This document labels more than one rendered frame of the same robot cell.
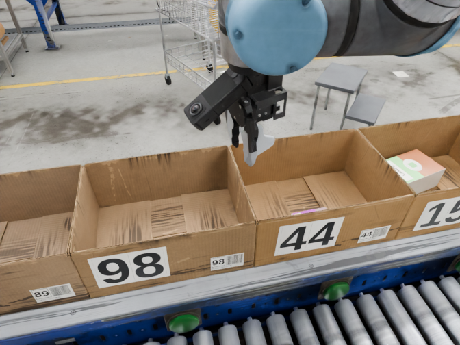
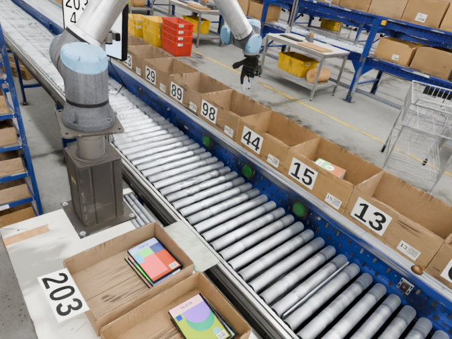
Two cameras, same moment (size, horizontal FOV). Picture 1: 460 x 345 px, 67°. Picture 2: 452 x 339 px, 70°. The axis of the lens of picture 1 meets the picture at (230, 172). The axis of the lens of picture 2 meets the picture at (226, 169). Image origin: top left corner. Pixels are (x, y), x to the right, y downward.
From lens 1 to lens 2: 1.62 m
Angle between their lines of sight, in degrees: 46
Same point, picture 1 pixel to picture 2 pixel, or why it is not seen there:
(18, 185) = (217, 86)
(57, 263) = (197, 95)
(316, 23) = (227, 33)
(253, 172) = (276, 130)
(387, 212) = (278, 150)
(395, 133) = (340, 154)
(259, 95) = (248, 66)
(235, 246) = (232, 125)
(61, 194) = not seen: hidden behind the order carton
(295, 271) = (240, 149)
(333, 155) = not seen: hidden behind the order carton
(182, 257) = (219, 117)
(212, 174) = not seen: hidden behind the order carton
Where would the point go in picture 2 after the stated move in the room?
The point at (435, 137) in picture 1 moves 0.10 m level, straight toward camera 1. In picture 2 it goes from (362, 174) to (344, 170)
